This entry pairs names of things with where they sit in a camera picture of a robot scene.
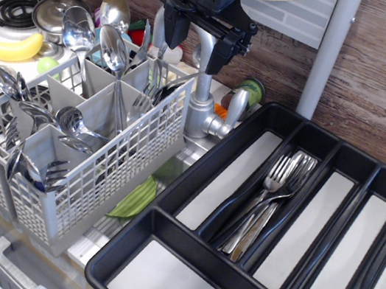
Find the silver sink faucet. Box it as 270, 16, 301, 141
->
152, 6, 249, 139

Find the hanging silver ladle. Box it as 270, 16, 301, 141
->
99, 0, 130, 34

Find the steel pot lid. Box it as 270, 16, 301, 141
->
32, 0, 91, 45

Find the silver slotted spoon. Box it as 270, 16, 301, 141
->
99, 24, 128, 136

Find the grey metal post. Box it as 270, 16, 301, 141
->
295, 0, 362, 119

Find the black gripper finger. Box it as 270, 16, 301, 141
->
164, 0, 191, 49
205, 36, 239, 75

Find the grey plastic cutlery basket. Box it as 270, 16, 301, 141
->
0, 60, 192, 256

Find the large silver serving spoon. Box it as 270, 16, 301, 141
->
62, 6, 96, 98

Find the black stove burner coil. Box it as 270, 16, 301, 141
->
0, 0, 41, 29

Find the silver knife in basket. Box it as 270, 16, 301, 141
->
124, 20, 151, 74

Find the silver fork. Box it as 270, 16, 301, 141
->
127, 83, 155, 125
226, 151, 318, 261
152, 41, 168, 101
218, 155, 292, 254
151, 72, 203, 106

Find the black cutlery tray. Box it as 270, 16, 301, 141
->
84, 103, 386, 289

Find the green leaf-shaped mat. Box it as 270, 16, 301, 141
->
106, 175, 158, 219

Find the small silver ladle spoon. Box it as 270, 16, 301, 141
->
56, 105, 109, 142

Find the silver fork front corner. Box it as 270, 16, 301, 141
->
24, 156, 69, 193

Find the silver spoon left corner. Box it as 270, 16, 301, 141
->
0, 67, 21, 102

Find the red toy tomato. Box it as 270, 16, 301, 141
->
127, 29, 145, 47

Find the green canned food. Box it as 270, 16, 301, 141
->
237, 77, 266, 108

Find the yellow toy banana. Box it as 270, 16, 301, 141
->
0, 33, 44, 63

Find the green toy ball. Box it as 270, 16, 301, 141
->
36, 57, 59, 74

